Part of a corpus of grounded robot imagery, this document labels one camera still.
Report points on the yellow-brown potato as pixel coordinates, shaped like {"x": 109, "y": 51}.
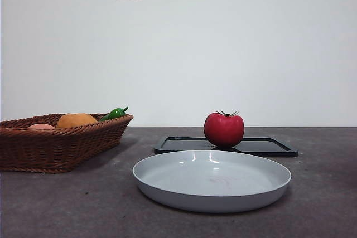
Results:
{"x": 75, "y": 120}

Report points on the green chili pepper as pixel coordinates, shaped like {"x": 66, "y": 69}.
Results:
{"x": 113, "y": 114}

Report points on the black flat tray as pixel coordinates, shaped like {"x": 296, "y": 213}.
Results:
{"x": 181, "y": 146}

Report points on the red tomato with green stem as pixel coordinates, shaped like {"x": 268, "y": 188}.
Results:
{"x": 224, "y": 129}

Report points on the pale pink egg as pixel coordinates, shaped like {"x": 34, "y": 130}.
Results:
{"x": 42, "y": 126}

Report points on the brown wicker basket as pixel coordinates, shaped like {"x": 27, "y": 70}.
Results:
{"x": 55, "y": 148}

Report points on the light grey round plate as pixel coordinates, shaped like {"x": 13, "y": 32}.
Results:
{"x": 209, "y": 176}

